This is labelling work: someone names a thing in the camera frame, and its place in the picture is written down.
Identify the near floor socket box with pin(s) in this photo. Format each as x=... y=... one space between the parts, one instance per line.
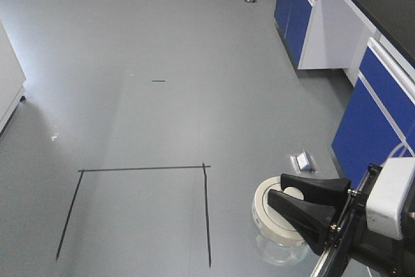
x=303 y=162

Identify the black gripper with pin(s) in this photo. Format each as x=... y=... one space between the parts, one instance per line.
x=352 y=239

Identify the white cabinet on casters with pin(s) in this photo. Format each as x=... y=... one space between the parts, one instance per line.
x=12 y=79

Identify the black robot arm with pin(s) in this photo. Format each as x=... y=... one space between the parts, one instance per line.
x=401 y=253

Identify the glass jar with white lid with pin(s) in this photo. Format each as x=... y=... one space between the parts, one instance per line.
x=277 y=242

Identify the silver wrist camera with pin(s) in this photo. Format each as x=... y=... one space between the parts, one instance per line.
x=386 y=200

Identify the blue lab bench cabinets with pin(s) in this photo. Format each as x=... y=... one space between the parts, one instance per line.
x=372 y=41

